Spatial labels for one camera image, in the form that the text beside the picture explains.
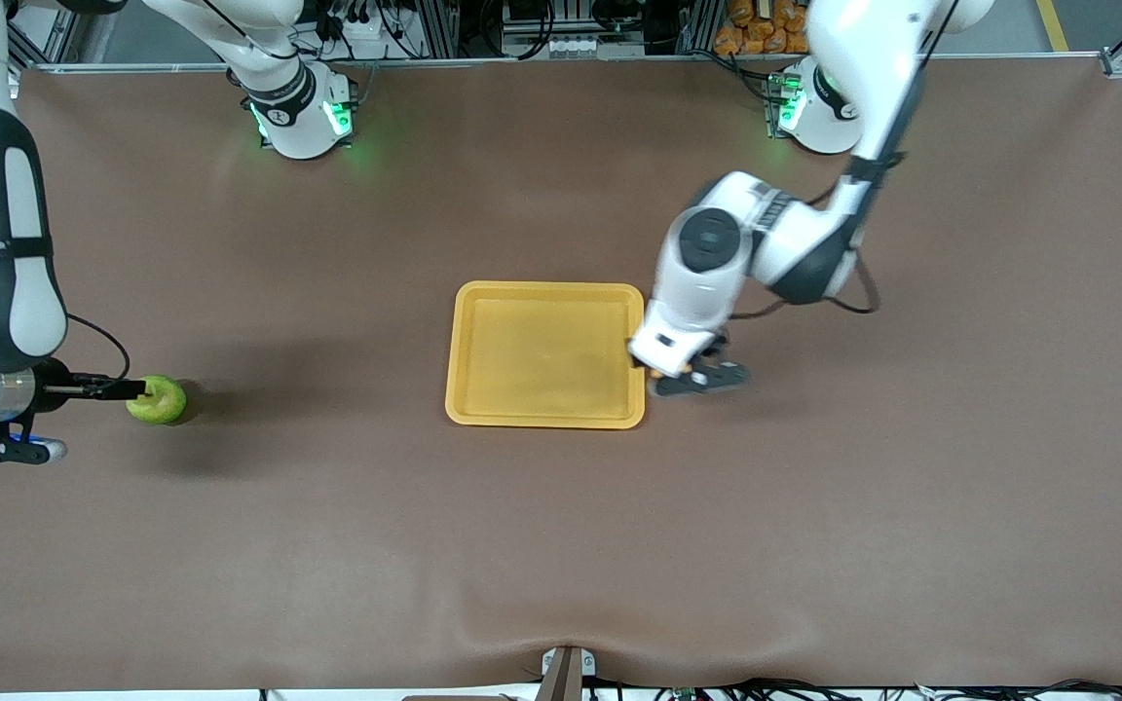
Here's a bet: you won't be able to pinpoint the aluminium table edge rail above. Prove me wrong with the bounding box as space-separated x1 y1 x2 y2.
20 51 1107 75

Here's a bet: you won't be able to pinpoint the brown table cover mat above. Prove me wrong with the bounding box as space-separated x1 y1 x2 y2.
0 54 1122 694

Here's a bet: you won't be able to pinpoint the orange items in bag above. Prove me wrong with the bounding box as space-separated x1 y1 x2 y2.
714 0 812 55

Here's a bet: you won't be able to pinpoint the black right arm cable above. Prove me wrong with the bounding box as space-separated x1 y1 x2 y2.
64 312 132 383

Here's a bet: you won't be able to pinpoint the yellow plastic tray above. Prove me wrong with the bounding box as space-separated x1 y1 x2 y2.
444 280 647 430

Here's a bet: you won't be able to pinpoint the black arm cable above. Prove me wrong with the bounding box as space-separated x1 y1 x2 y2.
729 248 881 322
64 312 132 383

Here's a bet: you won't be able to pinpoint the green apple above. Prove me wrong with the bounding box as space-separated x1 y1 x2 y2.
126 375 188 426

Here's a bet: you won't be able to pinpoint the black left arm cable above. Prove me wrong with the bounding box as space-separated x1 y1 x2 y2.
729 248 881 322

